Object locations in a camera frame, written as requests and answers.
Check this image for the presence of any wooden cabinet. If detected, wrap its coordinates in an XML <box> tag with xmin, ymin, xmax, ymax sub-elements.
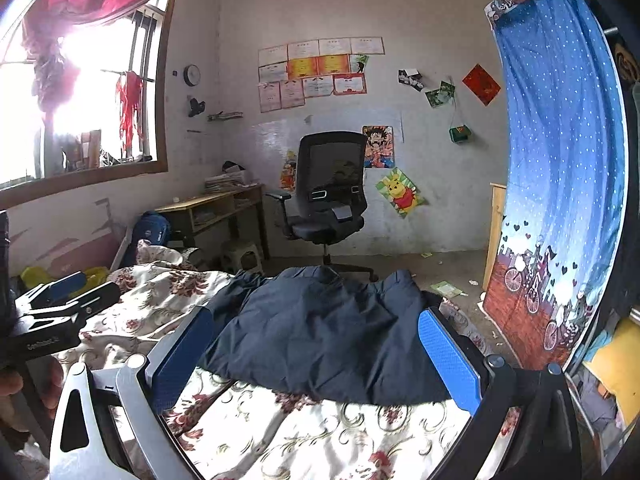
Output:
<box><xmin>482</xmin><ymin>182</ymin><xmax>508</xmax><ymax>306</ymax></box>

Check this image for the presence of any colourful cartoon poster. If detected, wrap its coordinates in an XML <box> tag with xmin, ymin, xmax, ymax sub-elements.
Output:
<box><xmin>279</xmin><ymin>149</ymin><xmax>299</xmax><ymax>191</ymax></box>

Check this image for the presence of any wooden desk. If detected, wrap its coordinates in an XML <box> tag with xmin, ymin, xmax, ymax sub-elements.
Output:
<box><xmin>154</xmin><ymin>185</ymin><xmax>271</xmax><ymax>261</ymax></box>

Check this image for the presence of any navy blue jacket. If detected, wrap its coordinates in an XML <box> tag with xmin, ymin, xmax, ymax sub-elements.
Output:
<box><xmin>197</xmin><ymin>266</ymin><xmax>451</xmax><ymax>406</ymax></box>

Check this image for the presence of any stack of papers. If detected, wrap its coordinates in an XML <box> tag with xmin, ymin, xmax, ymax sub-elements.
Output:
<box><xmin>204</xmin><ymin>161</ymin><xmax>251</xmax><ymax>195</ymax></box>

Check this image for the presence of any black office chair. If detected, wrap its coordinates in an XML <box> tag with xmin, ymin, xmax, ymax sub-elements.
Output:
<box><xmin>265</xmin><ymin>131</ymin><xmax>379</xmax><ymax>282</ymax></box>

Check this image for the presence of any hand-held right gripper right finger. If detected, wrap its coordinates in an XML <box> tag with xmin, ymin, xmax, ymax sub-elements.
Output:
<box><xmin>417</xmin><ymin>307</ymin><xmax>583</xmax><ymax>480</ymax></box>

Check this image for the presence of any yellow-green plastic bag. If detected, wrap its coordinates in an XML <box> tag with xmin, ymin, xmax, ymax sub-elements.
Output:
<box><xmin>20</xmin><ymin>265</ymin><xmax>111</xmax><ymax>292</ymax></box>

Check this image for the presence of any black and white photo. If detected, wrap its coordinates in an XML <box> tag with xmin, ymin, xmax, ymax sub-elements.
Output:
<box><xmin>398</xmin><ymin>67</ymin><xmax>425</xmax><ymax>92</ymax></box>

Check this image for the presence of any anime figure poster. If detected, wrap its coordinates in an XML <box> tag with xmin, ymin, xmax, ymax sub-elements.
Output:
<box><xmin>362</xmin><ymin>125</ymin><xmax>396</xmax><ymax>169</ymax></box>

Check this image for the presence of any red paper square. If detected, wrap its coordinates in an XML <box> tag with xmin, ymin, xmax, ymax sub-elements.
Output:
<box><xmin>462</xmin><ymin>63</ymin><xmax>502</xmax><ymax>106</ymax></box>

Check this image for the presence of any group of wall certificates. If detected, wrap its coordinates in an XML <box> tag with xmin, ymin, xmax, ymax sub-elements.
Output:
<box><xmin>257</xmin><ymin>36</ymin><xmax>385</xmax><ymax>113</ymax></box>

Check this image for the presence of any white bed frame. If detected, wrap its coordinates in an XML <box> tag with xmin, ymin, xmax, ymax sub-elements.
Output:
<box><xmin>109</xmin><ymin>225</ymin><xmax>135</xmax><ymax>273</ymax></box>

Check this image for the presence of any wooden framed window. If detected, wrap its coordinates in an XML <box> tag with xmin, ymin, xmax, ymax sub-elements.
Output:
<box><xmin>0</xmin><ymin>0</ymin><xmax>173</xmax><ymax>196</ymax></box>

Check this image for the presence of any person's left hand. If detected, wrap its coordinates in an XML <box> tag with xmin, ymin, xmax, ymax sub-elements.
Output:
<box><xmin>0</xmin><ymin>359</ymin><xmax>66</xmax><ymax>435</ymax></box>

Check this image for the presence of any blue printed curtain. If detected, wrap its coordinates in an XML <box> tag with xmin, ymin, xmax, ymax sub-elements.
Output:
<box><xmin>484</xmin><ymin>0</ymin><xmax>628</xmax><ymax>373</ymax></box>

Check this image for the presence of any grey clothing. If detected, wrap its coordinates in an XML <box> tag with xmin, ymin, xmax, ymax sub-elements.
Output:
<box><xmin>575</xmin><ymin>375</ymin><xmax>621</xmax><ymax>441</ymax></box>

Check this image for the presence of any yellow cloth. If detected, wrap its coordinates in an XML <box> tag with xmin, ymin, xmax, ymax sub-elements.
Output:
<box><xmin>595</xmin><ymin>317</ymin><xmax>640</xmax><ymax>411</ymax></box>

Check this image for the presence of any paper sheet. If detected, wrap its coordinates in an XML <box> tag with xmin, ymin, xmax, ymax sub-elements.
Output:
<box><xmin>430</xmin><ymin>280</ymin><xmax>468</xmax><ymax>297</ymax></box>

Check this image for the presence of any red hanging cloth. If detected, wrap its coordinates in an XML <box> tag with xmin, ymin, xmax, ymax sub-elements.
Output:
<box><xmin>115</xmin><ymin>71</ymin><xmax>146</xmax><ymax>147</ymax></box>

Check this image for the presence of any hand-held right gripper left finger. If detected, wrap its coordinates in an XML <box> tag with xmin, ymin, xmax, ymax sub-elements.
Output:
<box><xmin>49</xmin><ymin>305</ymin><xmax>216</xmax><ymax>480</ymax></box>

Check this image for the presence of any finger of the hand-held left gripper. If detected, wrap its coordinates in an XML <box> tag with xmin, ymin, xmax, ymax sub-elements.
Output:
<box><xmin>15</xmin><ymin>271</ymin><xmax>87</xmax><ymax>307</ymax></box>
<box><xmin>20</xmin><ymin>281</ymin><xmax>122</xmax><ymax>328</ymax></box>

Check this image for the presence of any blue backpack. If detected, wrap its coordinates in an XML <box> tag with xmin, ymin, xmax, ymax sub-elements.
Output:
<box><xmin>134</xmin><ymin>211</ymin><xmax>172</xmax><ymax>248</ymax></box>

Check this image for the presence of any floral white bed blanket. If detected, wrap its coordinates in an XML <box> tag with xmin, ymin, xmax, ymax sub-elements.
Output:
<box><xmin>15</xmin><ymin>240</ymin><xmax>521</xmax><ymax>480</ymax></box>

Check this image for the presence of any green photo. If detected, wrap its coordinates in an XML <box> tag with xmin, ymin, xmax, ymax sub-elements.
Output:
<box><xmin>425</xmin><ymin>81</ymin><xmax>456</xmax><ymax>108</ymax></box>

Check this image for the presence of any yellow bear poster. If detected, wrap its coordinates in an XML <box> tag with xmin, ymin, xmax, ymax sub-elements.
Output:
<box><xmin>375</xmin><ymin>167</ymin><xmax>428</xmax><ymax>218</ymax></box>

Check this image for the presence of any green plastic stool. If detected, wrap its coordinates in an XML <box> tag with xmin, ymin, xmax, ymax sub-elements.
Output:
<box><xmin>221</xmin><ymin>241</ymin><xmax>265</xmax><ymax>275</ymax></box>

